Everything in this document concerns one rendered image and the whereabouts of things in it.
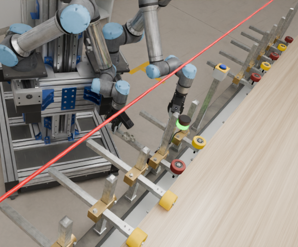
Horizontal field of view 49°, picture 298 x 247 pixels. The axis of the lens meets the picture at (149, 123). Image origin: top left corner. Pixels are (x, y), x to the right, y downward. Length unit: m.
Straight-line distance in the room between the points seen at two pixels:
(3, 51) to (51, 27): 0.28
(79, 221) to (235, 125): 1.29
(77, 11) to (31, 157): 1.37
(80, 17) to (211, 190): 1.03
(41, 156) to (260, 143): 1.54
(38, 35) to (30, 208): 1.36
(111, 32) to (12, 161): 1.20
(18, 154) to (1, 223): 0.48
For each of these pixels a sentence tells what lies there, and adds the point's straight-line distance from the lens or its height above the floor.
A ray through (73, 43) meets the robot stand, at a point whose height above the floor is 1.13.
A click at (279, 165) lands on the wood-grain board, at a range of 2.06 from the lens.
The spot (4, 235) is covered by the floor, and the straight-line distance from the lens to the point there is 2.47.
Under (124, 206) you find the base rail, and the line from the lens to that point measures 1.77.
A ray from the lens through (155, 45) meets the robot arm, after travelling 1.67.
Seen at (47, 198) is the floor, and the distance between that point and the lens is 2.59.
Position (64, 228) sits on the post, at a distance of 1.21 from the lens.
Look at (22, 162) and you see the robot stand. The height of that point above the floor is 0.21.
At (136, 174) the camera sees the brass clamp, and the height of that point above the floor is 0.97.
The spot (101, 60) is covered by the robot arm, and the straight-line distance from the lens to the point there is 1.74.
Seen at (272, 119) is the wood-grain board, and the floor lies 0.90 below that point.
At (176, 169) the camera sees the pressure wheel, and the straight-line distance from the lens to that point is 1.72.
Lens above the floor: 2.18
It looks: 42 degrees down
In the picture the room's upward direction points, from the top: 17 degrees clockwise
